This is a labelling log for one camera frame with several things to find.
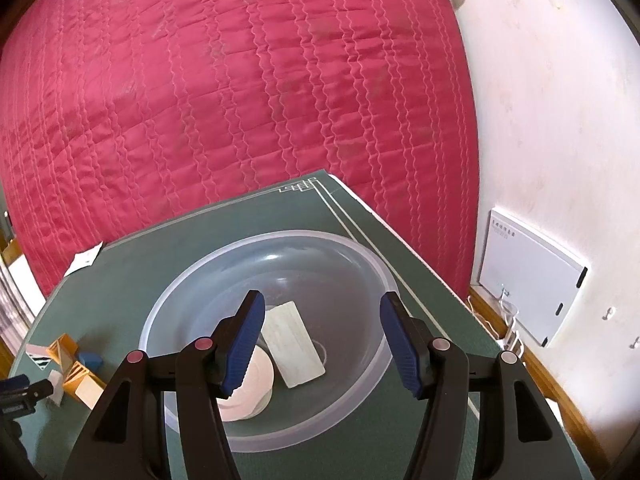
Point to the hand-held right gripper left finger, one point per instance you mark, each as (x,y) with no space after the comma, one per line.
(245,345)

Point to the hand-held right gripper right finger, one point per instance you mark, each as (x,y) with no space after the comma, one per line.
(400,345)

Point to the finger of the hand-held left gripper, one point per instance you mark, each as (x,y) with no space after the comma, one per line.
(37,390)
(12,383)

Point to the white rectangular box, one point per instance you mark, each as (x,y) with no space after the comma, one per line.
(57,387)

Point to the striped card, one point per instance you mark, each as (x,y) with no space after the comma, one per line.
(37,352)

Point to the wooden triangular block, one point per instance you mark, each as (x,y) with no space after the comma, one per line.
(80,374)

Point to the orange wooden block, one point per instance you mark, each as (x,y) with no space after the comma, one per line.
(62,349)

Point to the clear plastic basin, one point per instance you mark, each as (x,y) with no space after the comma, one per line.
(310,270)

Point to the white round lid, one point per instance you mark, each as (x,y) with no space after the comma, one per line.
(255,385)

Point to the white flat slab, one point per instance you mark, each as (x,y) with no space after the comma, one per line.
(295,345)

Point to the blue block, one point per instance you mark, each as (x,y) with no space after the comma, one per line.
(90,360)

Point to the sheer curtain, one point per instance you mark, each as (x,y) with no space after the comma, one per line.
(15,310)

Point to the green folding table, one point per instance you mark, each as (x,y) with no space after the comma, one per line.
(150,270)

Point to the white paper slip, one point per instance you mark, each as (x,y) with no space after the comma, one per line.
(85,258)

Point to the wooden baseboard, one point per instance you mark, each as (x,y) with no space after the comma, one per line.
(540,375)

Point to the red quilted blanket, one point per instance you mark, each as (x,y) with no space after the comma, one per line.
(225,85)

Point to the white wall box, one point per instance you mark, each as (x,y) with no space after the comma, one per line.
(530,270)

